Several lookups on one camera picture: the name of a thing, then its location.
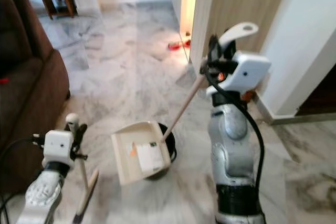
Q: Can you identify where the beige long-handled broom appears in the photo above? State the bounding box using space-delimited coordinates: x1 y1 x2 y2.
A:
66 113 100 224

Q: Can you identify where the beige long-handled dustpan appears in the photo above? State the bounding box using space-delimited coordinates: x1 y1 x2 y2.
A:
111 22 259 186

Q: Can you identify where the white cardboard box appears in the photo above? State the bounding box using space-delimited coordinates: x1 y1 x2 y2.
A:
135 143 164 173

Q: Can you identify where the dark brown sofa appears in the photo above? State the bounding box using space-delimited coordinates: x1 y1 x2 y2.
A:
0 0 70 194

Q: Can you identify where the black round bin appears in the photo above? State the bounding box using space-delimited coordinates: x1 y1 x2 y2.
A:
147 123 178 180

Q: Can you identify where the dark wooden stair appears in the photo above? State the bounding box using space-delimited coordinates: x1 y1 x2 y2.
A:
297 64 336 118

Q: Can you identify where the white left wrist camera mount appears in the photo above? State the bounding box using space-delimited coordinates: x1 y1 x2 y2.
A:
43 130 75 165

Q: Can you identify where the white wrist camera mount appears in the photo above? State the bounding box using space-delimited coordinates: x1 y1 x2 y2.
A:
43 130 75 165
207 51 272 97

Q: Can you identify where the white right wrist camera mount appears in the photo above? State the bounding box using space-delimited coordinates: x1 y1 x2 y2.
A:
207 51 272 97

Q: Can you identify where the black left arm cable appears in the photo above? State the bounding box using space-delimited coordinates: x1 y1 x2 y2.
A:
0 134 46 220

